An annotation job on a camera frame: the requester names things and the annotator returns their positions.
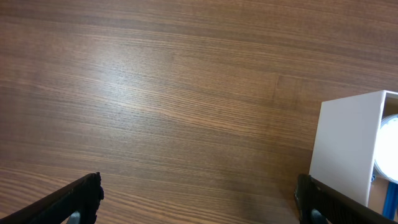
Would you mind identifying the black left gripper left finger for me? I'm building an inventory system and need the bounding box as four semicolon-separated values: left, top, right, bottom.
1;172;104;224

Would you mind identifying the blue white toothbrush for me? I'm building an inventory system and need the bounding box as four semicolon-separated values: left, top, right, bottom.
382;182;398;220

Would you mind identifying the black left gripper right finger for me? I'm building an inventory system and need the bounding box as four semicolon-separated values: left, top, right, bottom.
294;174;395;224

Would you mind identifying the white lidded blue jar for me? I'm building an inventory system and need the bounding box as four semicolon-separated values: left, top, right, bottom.
374;114;397;184

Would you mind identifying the beige open cardboard box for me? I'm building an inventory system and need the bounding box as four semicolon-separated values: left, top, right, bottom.
309;90;397;215

